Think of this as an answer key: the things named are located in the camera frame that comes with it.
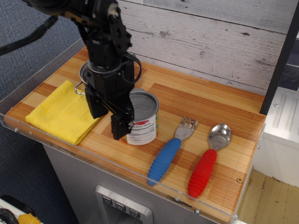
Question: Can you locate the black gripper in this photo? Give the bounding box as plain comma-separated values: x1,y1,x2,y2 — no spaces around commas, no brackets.
85,59,135,140

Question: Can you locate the toy food can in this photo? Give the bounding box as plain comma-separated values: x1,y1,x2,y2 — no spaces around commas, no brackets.
122,88,159,146

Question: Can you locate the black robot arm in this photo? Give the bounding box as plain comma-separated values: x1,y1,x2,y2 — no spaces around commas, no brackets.
26,0,140,140

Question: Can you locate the yellow folded cloth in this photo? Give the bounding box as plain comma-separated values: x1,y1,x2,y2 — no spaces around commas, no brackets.
25,80,99,145

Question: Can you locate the small steel pot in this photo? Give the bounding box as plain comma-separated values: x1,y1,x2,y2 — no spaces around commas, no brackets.
74,61,95,96

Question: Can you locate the clear acrylic table guard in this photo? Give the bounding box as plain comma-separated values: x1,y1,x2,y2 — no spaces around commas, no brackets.
0,49,265,224

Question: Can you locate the grey toy fridge cabinet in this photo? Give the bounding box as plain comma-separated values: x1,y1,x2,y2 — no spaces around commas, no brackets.
43,143,225,224

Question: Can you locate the silver dispenser button panel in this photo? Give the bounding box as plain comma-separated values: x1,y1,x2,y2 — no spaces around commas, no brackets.
95,185,153,224

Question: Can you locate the orange yellow object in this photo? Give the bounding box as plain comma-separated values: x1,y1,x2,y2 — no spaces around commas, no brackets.
17,213,41,224

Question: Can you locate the white black device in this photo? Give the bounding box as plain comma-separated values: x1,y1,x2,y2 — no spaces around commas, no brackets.
0,195,36,224

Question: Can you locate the white plastic unit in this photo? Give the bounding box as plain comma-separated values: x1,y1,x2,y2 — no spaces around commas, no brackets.
253,87,299,187

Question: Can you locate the blue handled fork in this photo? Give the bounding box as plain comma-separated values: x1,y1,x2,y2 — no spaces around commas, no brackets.
148,116,198,186

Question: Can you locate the red handled spoon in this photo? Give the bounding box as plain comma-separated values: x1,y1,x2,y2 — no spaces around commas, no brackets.
187,124,231,198

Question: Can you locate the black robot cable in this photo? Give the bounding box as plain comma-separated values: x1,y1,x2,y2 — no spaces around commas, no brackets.
0,15,59,56

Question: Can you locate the dark right frame post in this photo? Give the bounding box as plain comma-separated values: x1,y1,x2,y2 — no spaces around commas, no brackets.
260,1,299,115

